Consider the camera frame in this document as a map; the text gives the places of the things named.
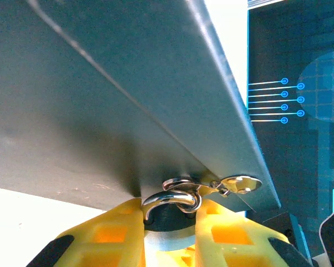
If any silver metal hook ring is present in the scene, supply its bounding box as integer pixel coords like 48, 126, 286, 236
141, 191, 203, 253

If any starry night print tin box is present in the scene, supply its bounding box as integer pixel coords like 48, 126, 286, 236
0, 0, 282, 214

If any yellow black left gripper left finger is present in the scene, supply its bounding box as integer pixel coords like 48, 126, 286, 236
26, 197, 145, 267

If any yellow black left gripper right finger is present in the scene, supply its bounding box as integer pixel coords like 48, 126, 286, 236
194, 199, 314, 267

